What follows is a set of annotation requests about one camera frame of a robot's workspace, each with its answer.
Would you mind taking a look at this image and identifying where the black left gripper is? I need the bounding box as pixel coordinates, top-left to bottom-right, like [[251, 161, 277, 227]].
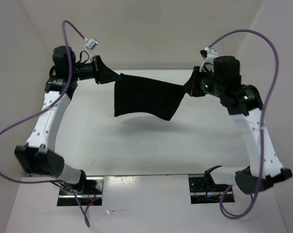
[[69, 55, 122, 84]]

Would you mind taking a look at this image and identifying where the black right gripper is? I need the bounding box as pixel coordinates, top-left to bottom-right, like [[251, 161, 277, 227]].
[[182, 66, 224, 97]]

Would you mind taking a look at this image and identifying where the black skirt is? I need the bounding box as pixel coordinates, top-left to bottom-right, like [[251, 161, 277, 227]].
[[114, 73, 185, 121]]

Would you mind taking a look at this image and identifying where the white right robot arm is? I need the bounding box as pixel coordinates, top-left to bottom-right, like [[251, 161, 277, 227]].
[[183, 56, 293, 194]]

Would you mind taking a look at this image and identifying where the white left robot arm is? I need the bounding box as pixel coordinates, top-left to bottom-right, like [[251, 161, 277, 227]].
[[14, 46, 121, 194]]

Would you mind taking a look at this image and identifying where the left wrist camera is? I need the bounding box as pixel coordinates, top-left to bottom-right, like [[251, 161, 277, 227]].
[[85, 38, 99, 51]]

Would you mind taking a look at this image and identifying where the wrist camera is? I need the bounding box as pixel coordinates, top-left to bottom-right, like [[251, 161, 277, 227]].
[[200, 47, 219, 59], [85, 38, 99, 51]]

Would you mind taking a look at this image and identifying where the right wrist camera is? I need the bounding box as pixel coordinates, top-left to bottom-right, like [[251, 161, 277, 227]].
[[200, 47, 219, 59]]

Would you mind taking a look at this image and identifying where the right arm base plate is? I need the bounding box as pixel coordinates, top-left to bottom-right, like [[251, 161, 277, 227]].
[[188, 175, 228, 204]]

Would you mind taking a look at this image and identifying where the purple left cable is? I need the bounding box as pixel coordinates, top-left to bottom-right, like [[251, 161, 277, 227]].
[[0, 20, 101, 228]]

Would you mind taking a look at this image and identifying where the purple cable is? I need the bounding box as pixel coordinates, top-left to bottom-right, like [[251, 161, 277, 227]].
[[0, 20, 101, 228], [208, 29, 280, 219]]

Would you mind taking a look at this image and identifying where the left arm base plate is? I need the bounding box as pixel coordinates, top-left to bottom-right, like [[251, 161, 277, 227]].
[[57, 176, 104, 207]]

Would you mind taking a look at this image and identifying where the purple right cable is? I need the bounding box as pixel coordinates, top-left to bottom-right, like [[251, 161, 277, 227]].
[[208, 29, 280, 219]]

